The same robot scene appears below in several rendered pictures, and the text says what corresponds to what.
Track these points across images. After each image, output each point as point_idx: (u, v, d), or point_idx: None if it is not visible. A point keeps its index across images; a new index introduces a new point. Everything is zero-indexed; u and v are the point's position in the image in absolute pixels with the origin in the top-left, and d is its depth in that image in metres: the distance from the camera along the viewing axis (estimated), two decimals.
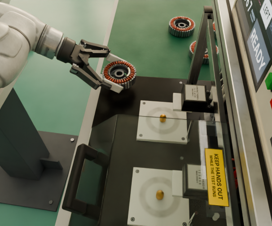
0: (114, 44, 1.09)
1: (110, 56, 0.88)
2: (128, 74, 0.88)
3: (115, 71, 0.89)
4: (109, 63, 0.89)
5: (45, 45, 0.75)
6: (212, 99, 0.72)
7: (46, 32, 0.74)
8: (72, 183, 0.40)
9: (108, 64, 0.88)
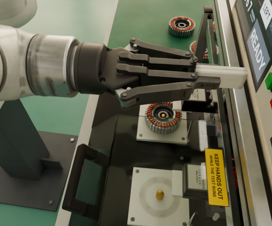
0: (114, 44, 1.09)
1: (200, 71, 0.37)
2: (172, 115, 0.81)
3: (157, 112, 0.83)
4: None
5: (41, 75, 0.35)
6: (212, 99, 0.72)
7: (34, 49, 0.34)
8: (72, 183, 0.40)
9: (151, 104, 0.81)
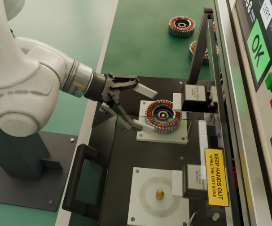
0: (114, 44, 1.09)
1: (138, 86, 0.80)
2: (172, 115, 0.81)
3: (157, 112, 0.83)
4: (151, 103, 0.82)
5: (74, 84, 0.66)
6: (212, 99, 0.72)
7: (75, 71, 0.66)
8: (72, 183, 0.40)
9: (151, 104, 0.81)
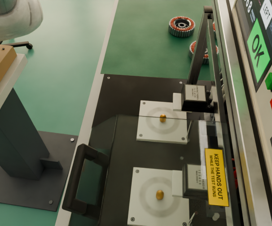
0: (114, 44, 1.09)
1: None
2: None
3: None
4: None
5: None
6: (212, 99, 0.72)
7: None
8: (72, 183, 0.40)
9: None
